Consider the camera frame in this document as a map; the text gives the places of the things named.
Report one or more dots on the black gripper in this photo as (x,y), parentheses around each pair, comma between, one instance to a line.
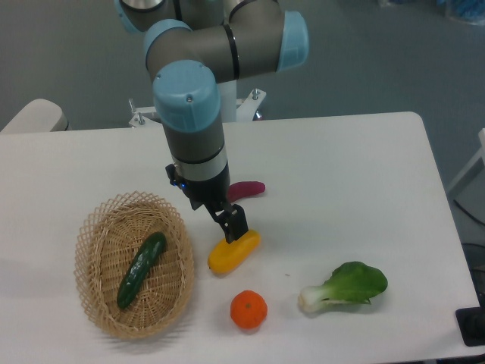
(212,194)

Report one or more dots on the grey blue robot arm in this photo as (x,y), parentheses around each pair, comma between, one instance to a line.
(190,48)

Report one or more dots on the woven wicker basket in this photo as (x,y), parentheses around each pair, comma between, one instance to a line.
(108,241)

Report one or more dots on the green cucumber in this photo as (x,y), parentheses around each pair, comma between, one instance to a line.
(147,255)

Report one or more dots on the purple sweet potato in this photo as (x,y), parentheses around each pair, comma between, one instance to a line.
(245,189)

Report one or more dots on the yellow mango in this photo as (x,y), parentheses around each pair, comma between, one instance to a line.
(225,257)

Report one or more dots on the orange tangerine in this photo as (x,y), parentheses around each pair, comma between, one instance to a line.
(248,310)

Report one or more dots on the green bok choy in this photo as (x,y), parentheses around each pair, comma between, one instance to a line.
(353,283)

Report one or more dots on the beige chair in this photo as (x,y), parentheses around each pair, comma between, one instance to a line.
(38,116)

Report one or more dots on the white furniture at right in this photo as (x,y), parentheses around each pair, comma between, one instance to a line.
(470,171)

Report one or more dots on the black box at table edge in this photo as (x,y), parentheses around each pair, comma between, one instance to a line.
(471,325)

